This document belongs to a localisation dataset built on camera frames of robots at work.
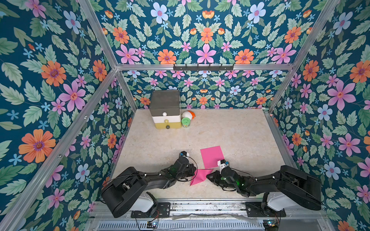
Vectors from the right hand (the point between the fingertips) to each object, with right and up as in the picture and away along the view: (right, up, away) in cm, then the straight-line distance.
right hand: (205, 177), depth 81 cm
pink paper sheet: (+5, +9, +14) cm, 17 cm away
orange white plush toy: (-12, +38, +30) cm, 50 cm away
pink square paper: (-3, 0, +3) cm, 4 cm away
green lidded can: (-13, +32, +25) cm, 42 cm away
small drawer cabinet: (-26, +41, +12) cm, 50 cm away
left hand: (-4, +4, +5) cm, 7 cm away
